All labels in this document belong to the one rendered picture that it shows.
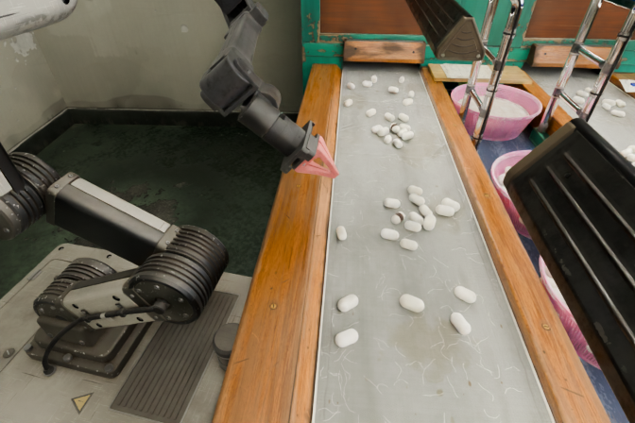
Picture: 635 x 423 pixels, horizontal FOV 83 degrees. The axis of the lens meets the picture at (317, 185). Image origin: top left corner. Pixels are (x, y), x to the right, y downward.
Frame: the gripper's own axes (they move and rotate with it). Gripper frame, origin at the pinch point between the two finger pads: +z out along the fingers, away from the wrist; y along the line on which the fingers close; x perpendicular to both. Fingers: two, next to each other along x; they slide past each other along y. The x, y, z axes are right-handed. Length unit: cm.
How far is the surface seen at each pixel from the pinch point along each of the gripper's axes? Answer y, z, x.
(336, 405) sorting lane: -35.0, 9.9, 6.7
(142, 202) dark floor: 82, -25, 133
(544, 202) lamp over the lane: -32.1, -0.3, -27.8
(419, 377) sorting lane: -30.4, 18.2, -0.4
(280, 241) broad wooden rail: -9.7, -0.9, 12.5
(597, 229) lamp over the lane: -36.4, -0.4, -29.6
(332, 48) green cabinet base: 86, -3, 7
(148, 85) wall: 167, -67, 130
